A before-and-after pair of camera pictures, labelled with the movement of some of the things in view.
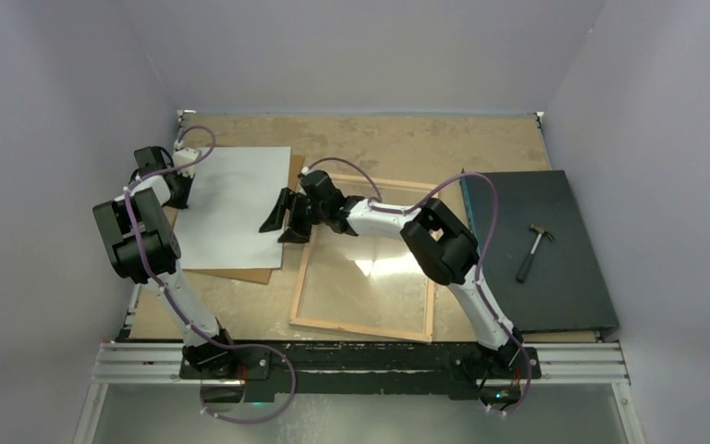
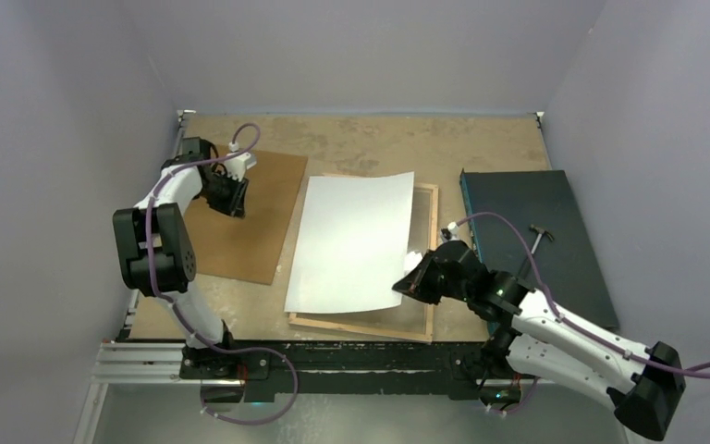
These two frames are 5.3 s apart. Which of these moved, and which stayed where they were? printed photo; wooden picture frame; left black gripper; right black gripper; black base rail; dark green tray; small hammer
Moved: printed photo; left black gripper; right black gripper
Stayed: black base rail; dark green tray; wooden picture frame; small hammer
